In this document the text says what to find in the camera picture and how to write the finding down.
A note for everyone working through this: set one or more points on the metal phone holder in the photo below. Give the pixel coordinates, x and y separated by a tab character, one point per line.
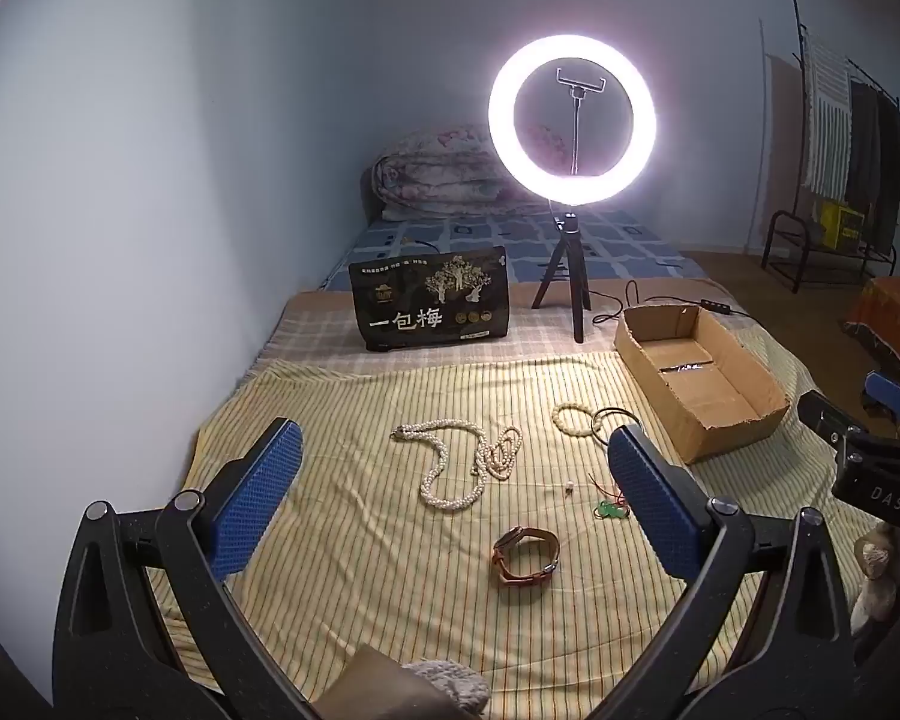
576	127

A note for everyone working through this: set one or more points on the yellow box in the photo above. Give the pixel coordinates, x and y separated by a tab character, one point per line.
844	229

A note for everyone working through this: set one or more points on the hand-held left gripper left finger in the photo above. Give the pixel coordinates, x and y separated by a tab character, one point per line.
259	495

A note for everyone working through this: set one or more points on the brown cloth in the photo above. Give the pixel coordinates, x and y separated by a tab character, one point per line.
367	686

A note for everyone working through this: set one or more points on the grey knitted cloth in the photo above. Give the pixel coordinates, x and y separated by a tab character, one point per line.
450	686

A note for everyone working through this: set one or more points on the cardboard box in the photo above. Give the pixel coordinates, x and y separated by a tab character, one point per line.
709	382

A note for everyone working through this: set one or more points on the dark hanging clothes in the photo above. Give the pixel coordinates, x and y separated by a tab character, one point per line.
877	150

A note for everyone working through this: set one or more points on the orange cloth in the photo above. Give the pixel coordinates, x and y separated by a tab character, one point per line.
889	311

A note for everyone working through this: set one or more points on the person's right hand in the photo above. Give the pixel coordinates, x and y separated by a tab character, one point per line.
874	562

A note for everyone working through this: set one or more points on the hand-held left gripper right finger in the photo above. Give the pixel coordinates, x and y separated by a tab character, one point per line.
649	510

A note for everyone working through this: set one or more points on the black snack bag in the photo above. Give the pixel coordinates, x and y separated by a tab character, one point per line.
427	300

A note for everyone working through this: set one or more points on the blue checked bedsheet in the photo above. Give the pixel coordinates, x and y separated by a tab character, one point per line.
495	232

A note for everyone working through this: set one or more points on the folded floral quilt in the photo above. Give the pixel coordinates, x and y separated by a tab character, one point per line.
435	180

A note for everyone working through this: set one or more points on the white striped towel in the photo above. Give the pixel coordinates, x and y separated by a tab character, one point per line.
825	120

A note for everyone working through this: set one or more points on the black clothes rack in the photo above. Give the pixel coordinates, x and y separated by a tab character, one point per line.
799	52

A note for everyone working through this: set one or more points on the black tripod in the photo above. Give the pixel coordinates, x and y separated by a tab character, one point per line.
570	270

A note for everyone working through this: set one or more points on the thin blue bangle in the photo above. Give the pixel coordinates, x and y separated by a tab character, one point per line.
600	427

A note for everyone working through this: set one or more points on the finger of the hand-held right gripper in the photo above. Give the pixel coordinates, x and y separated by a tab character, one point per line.
825	416
892	390

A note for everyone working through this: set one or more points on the yellow striped blanket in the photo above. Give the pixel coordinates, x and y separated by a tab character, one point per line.
360	577

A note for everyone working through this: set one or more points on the black metal low rack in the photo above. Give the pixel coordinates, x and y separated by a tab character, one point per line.
776	240

